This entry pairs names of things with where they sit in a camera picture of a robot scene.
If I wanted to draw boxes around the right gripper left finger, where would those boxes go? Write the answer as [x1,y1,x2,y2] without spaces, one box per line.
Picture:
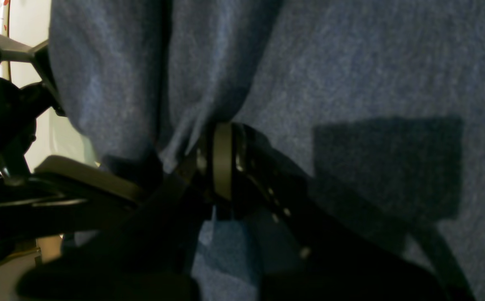
[17,123,232,301]

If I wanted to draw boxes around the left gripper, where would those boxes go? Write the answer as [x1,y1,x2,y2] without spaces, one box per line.
[0,34,146,261]

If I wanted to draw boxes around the dark blue t-shirt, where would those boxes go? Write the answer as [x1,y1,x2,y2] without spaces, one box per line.
[49,0,485,301]

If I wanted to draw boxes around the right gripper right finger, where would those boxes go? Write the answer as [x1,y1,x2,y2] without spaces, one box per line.
[231,124,475,301]

